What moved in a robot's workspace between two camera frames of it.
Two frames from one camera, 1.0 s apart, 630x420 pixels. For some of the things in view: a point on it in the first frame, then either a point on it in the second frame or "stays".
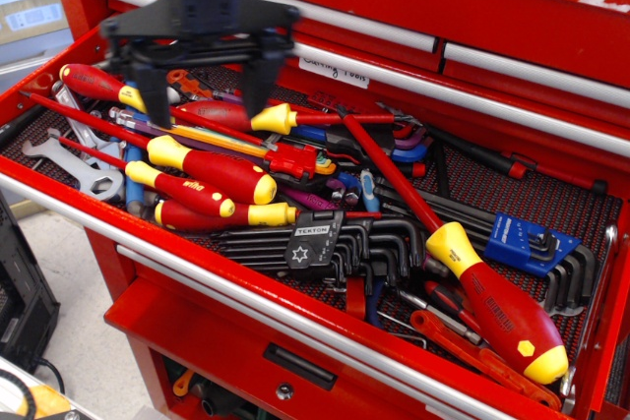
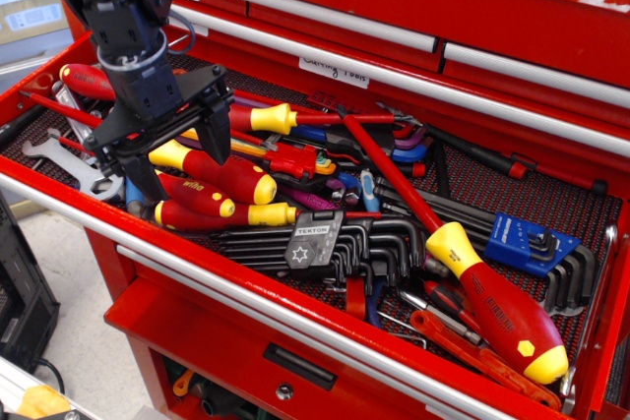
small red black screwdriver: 450,301 stays
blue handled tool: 134,153 stays
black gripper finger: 260,76 → 215,129
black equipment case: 30,314 stays
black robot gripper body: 206,19 → 148,93
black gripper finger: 155,86 → 143,174
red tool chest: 427,219 stays
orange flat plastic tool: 489,360 stays
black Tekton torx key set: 323,243 stays
